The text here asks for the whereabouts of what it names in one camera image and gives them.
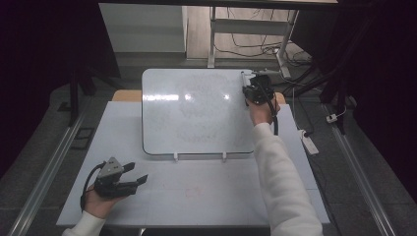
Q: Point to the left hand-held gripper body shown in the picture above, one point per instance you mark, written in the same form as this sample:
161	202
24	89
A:
109	185

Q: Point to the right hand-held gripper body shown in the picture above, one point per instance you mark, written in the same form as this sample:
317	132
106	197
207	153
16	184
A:
260	90

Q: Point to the white dry-erase whiteboard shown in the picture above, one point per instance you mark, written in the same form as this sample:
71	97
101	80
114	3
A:
196	124

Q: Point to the person's right hand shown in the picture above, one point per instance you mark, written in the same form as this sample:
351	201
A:
260	113

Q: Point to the person's left hand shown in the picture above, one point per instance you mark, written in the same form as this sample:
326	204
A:
96	205

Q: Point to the white whiteboard stand clip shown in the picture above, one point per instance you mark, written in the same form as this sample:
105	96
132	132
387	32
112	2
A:
175	156
224	156

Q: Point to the white table mat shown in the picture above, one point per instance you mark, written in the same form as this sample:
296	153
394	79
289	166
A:
196	190

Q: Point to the black metal stand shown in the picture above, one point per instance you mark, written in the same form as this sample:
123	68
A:
331	88
74	95

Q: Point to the white power strip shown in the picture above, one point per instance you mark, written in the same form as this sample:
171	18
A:
309	141

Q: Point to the small white adapter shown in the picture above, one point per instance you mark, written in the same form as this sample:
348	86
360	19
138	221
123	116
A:
331	118

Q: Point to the white cabinet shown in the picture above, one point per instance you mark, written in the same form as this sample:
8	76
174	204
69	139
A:
144	29

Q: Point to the black rectangular floor frame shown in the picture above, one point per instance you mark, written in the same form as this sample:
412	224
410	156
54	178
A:
83	138

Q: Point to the white metal desk frame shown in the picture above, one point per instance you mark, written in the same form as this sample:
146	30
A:
249	27

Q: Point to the aluminium rail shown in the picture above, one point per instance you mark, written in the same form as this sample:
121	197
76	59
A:
46	177
360	177

